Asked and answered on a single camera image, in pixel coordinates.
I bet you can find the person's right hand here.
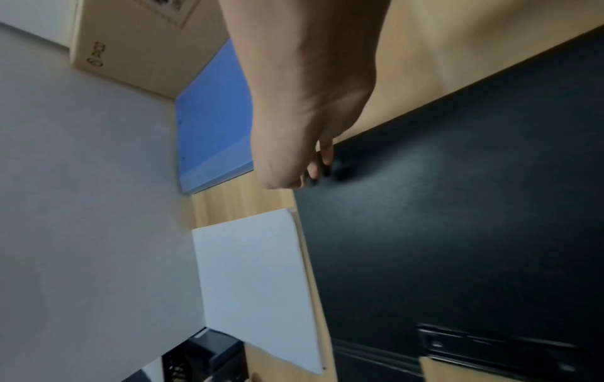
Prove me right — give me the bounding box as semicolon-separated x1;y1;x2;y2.
216;0;393;189

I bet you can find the blue folder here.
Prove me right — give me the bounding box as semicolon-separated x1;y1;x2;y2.
175;37;256;195

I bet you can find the squared stack of white papers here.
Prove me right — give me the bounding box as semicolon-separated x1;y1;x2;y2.
190;208;327;376

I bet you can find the green folder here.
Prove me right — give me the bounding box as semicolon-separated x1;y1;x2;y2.
292;25;604;382

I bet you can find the brown labelled cardboard box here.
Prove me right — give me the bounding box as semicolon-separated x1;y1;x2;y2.
69;0;233;100

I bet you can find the white box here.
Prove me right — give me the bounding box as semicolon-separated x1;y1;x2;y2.
0;0;79;50

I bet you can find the black stacked file tray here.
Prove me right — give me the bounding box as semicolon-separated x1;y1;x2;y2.
160;328;249;382

